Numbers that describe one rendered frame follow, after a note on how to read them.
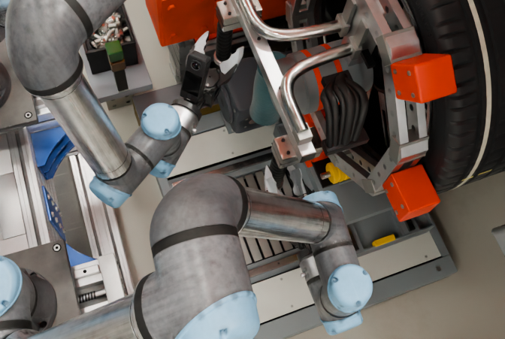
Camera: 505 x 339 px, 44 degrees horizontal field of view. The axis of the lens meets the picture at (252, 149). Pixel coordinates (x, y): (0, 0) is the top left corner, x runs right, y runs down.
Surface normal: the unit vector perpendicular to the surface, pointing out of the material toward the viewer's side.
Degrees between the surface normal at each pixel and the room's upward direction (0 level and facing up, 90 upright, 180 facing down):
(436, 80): 35
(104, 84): 0
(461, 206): 0
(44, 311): 72
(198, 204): 23
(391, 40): 0
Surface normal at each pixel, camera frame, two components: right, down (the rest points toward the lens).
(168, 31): 0.35, 0.87
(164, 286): -0.71, -0.25
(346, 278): 0.08, -0.40
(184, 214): -0.14, -0.54
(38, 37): 0.12, 0.44
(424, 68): 0.27, 0.17
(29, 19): -0.16, 0.13
